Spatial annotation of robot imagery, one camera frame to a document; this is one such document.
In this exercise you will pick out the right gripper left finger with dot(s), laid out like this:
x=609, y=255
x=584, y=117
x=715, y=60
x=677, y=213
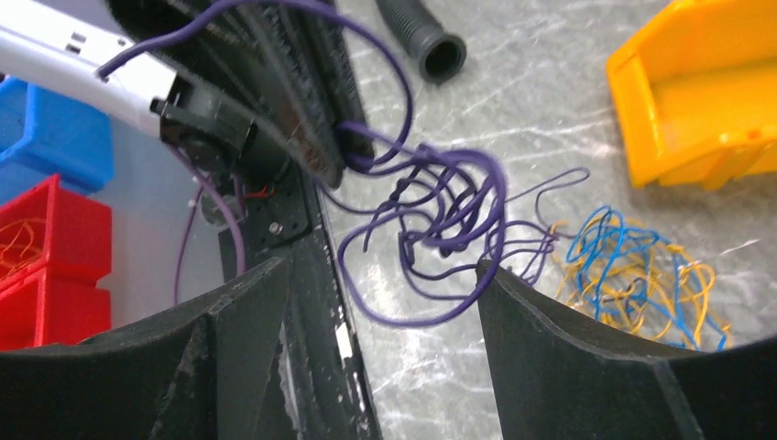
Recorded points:
x=204, y=369

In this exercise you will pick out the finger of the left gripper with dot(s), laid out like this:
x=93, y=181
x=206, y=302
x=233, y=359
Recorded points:
x=260, y=85

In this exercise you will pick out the red plastic bin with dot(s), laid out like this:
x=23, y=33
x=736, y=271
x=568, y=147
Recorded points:
x=55, y=247

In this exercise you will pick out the orange plastic bin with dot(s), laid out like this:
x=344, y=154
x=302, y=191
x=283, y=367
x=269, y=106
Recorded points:
x=695, y=94

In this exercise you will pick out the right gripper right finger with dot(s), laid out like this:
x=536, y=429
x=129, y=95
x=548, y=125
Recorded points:
x=559, y=374

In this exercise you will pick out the blue plastic bin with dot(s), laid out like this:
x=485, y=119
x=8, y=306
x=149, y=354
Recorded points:
x=44, y=133

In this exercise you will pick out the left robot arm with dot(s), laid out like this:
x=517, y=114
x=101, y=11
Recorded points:
x=50, y=48

